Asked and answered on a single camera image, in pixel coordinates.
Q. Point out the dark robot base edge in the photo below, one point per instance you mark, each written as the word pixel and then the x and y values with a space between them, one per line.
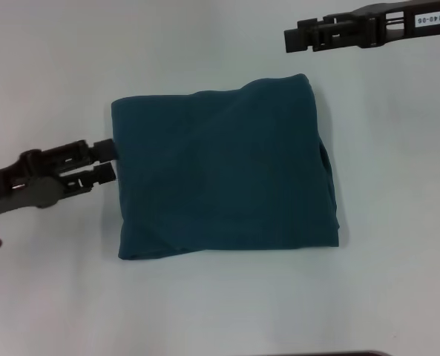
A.
pixel 353 353

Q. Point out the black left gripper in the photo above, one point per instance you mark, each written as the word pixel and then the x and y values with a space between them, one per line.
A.
pixel 19 185

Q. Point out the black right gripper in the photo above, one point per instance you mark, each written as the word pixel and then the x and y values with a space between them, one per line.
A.
pixel 409 22

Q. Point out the teal t-shirt with FREE print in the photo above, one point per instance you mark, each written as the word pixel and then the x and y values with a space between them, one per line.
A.
pixel 223 167

